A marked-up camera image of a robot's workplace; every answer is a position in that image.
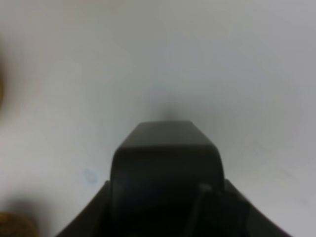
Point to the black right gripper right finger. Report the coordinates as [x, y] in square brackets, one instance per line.
[227, 213]

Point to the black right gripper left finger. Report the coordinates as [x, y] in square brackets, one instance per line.
[96, 219]

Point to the black square bottle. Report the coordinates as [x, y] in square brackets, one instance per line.
[155, 178]

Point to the brown fuzzy kiwi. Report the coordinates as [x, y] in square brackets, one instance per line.
[14, 225]

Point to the orange bread bun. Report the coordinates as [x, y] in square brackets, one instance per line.
[1, 78]

